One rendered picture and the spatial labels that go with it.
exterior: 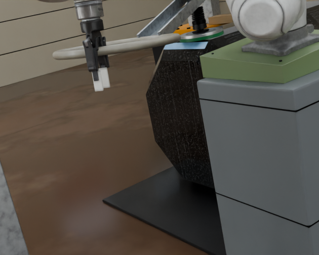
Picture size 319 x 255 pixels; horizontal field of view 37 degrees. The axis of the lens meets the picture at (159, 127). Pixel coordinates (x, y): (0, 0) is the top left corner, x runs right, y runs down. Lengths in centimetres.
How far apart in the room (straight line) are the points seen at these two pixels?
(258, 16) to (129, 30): 809
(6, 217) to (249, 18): 74
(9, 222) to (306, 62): 88
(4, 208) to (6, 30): 720
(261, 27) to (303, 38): 30
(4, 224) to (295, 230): 81
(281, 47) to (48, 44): 726
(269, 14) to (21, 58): 733
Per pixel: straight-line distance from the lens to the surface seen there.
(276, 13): 119
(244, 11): 119
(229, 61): 147
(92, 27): 161
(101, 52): 163
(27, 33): 839
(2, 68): 826
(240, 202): 160
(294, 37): 146
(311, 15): 284
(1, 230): 119
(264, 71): 138
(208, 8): 344
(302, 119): 131
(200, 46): 229
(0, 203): 117
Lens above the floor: 112
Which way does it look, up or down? 17 degrees down
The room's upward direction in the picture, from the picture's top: 11 degrees counter-clockwise
